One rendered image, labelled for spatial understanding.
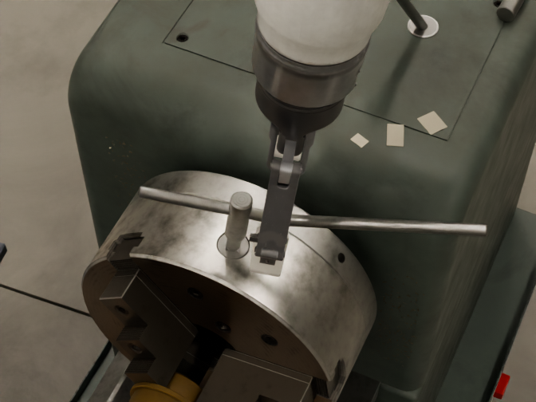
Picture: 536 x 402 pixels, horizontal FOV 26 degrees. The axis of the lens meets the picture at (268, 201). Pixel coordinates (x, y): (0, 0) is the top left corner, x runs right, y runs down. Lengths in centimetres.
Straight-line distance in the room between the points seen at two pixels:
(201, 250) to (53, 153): 173
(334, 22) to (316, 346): 46
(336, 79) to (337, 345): 41
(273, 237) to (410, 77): 38
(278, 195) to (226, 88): 34
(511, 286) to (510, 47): 74
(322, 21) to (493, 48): 55
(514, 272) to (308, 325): 89
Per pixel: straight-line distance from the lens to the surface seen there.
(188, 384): 125
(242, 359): 127
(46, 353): 258
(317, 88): 90
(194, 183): 125
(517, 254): 206
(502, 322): 198
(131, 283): 122
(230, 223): 114
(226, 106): 128
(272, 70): 90
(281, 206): 98
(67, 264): 269
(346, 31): 85
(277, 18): 85
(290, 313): 118
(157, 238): 121
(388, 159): 124
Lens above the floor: 222
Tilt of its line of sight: 54 degrees down
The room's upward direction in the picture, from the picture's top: straight up
